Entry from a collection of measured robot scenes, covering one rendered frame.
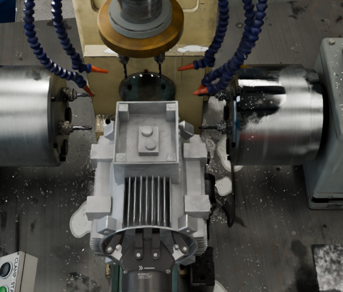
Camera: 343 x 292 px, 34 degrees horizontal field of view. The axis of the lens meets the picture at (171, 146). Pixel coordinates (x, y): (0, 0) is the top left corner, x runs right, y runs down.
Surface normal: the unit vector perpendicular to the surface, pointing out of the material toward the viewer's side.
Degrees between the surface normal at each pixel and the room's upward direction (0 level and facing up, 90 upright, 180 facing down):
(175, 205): 32
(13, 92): 10
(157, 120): 1
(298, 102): 24
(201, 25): 90
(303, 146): 73
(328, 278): 0
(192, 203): 1
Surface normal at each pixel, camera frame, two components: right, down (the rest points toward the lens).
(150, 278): 0.18, -0.44
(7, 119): 0.00, 0.11
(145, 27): 0.00, -0.54
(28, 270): 0.82, -0.31
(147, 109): 0.01, 0.83
